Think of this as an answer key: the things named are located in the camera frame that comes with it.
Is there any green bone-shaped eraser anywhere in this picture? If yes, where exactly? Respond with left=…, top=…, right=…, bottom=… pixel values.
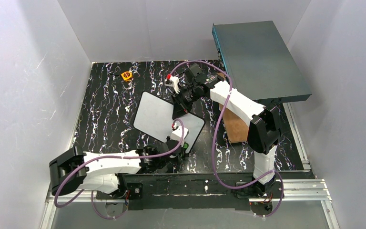
left=183, top=143, right=189, bottom=150

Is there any small white whiteboard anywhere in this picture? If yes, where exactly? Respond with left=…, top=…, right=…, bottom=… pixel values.
left=133, top=91, right=205, bottom=153

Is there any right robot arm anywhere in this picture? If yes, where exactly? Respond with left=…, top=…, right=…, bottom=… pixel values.
left=166, top=61, right=283, bottom=196

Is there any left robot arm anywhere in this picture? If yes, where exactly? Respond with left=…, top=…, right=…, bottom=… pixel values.
left=49, top=137, right=189, bottom=196

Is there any brown wooden board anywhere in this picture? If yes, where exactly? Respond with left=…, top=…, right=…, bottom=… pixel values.
left=221, top=90, right=249, bottom=144

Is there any orange tape measure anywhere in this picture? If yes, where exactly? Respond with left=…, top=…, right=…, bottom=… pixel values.
left=121, top=71, right=133, bottom=82

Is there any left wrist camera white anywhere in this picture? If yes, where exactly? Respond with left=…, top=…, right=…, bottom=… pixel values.
left=170, top=124, right=189, bottom=147

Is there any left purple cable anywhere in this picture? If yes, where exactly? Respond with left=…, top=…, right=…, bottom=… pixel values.
left=53, top=118, right=185, bottom=220

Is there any purple cable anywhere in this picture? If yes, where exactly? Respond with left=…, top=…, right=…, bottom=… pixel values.
left=53, top=118, right=185, bottom=220
left=168, top=61, right=285, bottom=219

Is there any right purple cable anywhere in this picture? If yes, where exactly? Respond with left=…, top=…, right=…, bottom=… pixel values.
left=168, top=61, right=285, bottom=219

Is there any grey metal network switch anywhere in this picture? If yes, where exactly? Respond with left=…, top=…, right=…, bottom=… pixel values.
left=212, top=21, right=312, bottom=105

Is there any aluminium frame rail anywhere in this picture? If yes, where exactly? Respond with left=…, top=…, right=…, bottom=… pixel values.
left=39, top=104, right=340, bottom=229

